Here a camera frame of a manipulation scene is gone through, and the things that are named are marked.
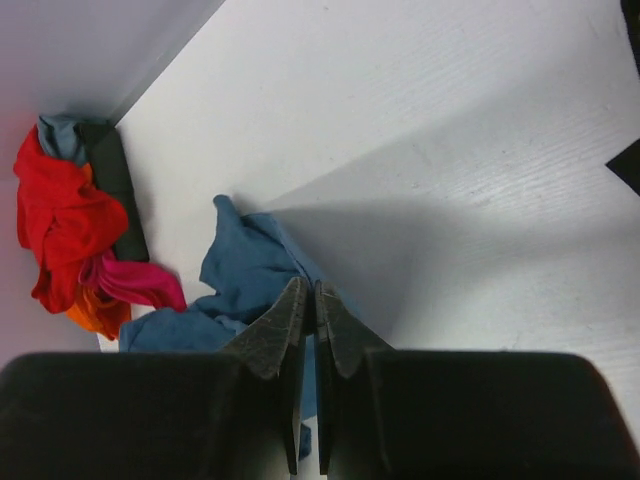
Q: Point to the pink t shirt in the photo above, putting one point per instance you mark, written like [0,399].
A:
[140,283]

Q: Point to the light blue t shirt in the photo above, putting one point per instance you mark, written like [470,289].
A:
[58,137]

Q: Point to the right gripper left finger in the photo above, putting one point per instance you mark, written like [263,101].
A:
[234,414]

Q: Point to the red t shirt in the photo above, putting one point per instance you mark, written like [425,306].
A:
[40,195]

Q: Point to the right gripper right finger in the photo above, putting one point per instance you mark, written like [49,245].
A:
[385,413]

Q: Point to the orange crumpled t shirt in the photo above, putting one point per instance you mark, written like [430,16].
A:
[95,310]

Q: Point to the folded black t shirt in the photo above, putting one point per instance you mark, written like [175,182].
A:
[626,165]

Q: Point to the teal blue t shirt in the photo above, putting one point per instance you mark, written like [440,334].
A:
[250,262]

